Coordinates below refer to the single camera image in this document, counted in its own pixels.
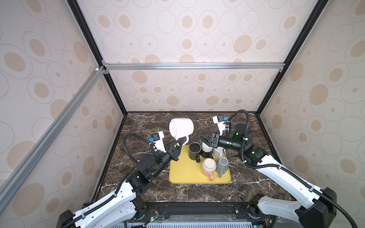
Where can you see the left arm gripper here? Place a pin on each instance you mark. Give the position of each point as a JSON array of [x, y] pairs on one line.
[[172, 152]]

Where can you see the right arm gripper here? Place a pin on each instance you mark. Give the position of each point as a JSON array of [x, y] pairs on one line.
[[214, 139]]

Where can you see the white round mug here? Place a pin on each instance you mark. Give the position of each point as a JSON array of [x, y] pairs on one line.
[[181, 128]]

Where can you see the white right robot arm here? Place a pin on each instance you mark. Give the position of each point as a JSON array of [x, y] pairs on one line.
[[312, 207]]

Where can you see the black mug white base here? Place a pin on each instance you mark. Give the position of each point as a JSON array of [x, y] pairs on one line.
[[206, 151]]

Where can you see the cream mug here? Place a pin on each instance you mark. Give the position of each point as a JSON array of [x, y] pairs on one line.
[[218, 153]]

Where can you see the peach mug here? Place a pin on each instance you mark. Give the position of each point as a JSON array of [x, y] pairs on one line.
[[208, 168]]

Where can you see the short grey mug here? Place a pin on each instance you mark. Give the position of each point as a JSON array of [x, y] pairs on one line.
[[222, 166]]

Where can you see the yellow tray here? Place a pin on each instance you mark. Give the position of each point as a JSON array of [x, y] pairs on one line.
[[188, 171]]

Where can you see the aluminium crossbar back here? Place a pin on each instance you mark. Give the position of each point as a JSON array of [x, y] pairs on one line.
[[194, 66]]

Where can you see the aluminium crossbar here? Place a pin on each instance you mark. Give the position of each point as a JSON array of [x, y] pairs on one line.
[[22, 172], [194, 66]]

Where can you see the aluminium crossbar left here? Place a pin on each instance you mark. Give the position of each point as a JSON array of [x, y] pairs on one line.
[[22, 172]]

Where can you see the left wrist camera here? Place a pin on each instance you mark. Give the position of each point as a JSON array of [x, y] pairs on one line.
[[158, 139]]

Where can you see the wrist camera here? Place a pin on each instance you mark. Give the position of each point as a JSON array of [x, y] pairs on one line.
[[158, 139], [222, 123]]

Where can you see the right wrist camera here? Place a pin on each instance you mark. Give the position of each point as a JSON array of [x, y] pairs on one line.
[[222, 123]]

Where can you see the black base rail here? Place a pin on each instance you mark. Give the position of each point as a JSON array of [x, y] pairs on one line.
[[197, 215]]

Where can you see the black corner frame post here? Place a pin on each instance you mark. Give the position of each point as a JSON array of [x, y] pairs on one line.
[[80, 19]]

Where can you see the black right corner post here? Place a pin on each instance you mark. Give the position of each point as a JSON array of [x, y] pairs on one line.
[[304, 33]]

